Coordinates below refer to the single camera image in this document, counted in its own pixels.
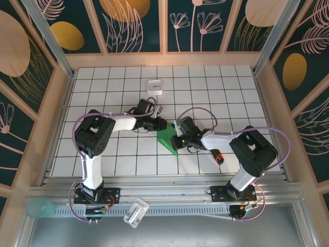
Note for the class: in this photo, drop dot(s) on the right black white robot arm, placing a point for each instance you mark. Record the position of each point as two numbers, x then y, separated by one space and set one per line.
254 151

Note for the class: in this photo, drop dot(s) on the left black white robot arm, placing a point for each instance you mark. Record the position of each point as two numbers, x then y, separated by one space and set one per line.
95 136

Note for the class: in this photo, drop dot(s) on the white square desk clock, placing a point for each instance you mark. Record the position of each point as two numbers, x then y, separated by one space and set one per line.
155 87

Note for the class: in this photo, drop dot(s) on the teal plastic cup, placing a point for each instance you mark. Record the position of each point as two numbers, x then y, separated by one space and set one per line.
38 208

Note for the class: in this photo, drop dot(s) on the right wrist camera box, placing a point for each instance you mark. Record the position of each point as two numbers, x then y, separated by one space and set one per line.
177 127

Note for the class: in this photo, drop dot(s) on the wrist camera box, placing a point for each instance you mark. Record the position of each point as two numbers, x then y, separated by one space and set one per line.
177 127
158 109

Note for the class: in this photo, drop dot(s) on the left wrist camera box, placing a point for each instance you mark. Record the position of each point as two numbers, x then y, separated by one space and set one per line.
158 109

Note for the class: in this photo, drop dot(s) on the long aluminium mounting rail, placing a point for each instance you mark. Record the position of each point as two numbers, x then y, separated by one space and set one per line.
167 191

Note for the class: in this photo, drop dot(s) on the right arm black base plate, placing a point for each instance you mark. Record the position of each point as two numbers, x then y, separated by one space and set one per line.
218 193

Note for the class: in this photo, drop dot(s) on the white plastic bracket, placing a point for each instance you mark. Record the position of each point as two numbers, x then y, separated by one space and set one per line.
136 212

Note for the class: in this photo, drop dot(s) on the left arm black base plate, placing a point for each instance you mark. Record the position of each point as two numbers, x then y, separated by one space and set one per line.
113 195

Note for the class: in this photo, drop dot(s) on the aluminium side rail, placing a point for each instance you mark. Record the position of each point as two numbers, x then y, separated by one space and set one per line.
63 113
270 123

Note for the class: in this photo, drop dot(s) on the aluminium corner post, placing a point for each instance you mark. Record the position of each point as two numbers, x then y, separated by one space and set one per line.
277 33
48 38

